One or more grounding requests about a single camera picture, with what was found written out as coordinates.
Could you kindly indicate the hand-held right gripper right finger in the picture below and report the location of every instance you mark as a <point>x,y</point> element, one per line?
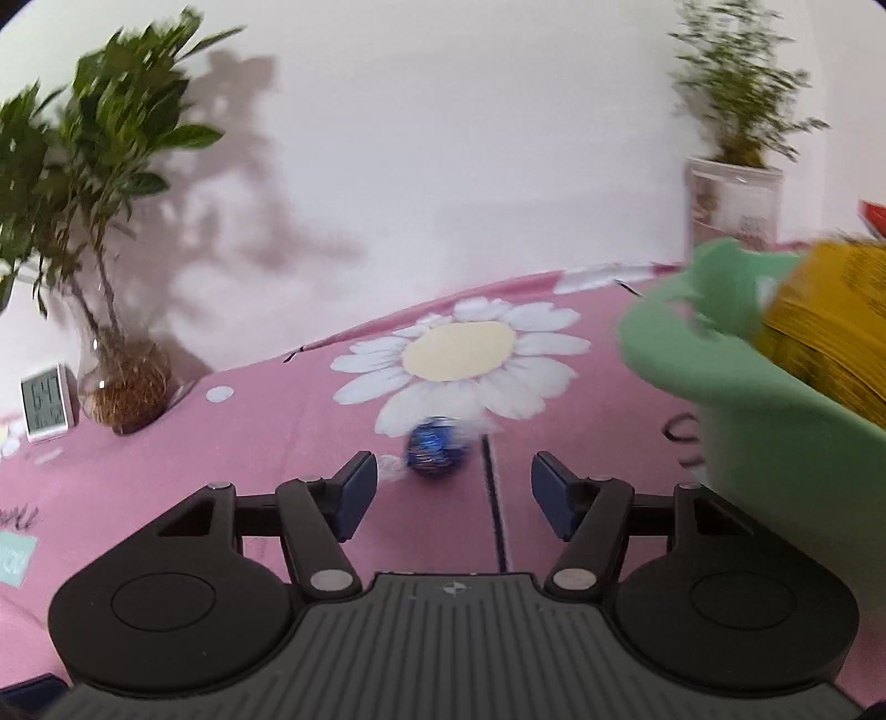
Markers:
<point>554,495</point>

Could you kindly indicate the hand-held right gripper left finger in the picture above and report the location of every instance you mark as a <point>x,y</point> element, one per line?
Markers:
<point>356,495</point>

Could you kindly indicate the leafy plant in glass vase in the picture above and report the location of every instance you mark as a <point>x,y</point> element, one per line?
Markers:
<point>124,388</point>

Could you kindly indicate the small digital clock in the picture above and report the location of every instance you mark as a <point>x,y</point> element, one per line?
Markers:
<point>45,408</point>

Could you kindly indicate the feathery plant in white pot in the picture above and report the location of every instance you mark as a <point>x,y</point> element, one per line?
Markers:
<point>737,201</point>

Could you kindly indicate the green plastic bowl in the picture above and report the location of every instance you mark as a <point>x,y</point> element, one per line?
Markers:
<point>761,429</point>

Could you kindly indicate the yellow snack packet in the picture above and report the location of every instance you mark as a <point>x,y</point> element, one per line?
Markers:
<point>830,325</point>

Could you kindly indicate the blue foil candy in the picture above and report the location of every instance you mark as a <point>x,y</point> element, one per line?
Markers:
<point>436,450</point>

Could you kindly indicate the dark blue object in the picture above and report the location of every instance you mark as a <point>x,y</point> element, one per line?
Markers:
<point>28,689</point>

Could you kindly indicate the pink floral tablecloth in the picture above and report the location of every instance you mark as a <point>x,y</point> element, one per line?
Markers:
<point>242,450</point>

